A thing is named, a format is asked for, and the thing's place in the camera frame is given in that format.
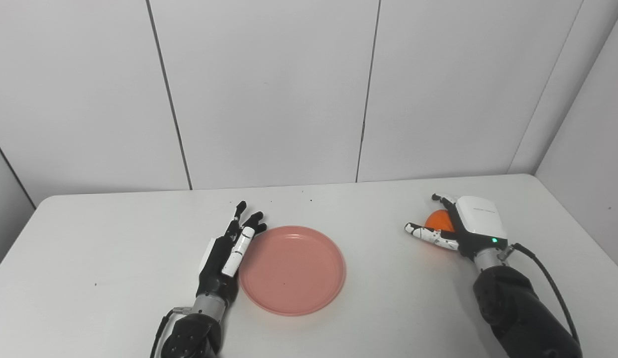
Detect orange fruit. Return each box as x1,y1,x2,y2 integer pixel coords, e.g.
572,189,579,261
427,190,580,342
425,210,456,249

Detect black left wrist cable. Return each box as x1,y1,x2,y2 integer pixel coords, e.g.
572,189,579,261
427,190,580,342
150,307,193,358

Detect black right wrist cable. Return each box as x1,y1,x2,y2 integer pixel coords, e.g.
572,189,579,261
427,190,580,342
498,243,581,346

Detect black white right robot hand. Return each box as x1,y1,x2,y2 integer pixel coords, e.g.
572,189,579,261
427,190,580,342
405,193,509,260

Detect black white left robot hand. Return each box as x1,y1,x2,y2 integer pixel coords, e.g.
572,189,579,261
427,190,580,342
196,201,268,306

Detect pink round plate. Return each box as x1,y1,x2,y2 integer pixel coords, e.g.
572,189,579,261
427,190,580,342
238,226,346,316

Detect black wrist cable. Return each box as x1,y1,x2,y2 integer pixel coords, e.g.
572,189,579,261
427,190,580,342
498,243,581,346
150,307,193,358

